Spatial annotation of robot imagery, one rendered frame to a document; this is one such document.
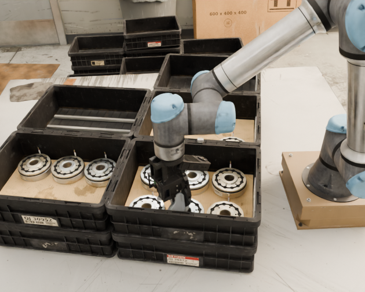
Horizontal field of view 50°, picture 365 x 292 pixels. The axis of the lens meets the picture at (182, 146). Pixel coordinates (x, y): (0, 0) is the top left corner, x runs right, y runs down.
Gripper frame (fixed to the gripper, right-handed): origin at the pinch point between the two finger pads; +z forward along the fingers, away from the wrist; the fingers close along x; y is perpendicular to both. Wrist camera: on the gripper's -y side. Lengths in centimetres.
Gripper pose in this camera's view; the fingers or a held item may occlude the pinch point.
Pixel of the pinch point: (179, 206)
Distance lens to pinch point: 112.0
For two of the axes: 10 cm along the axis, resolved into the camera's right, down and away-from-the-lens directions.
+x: 5.9, 4.7, -6.6
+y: -8.1, 3.7, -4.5
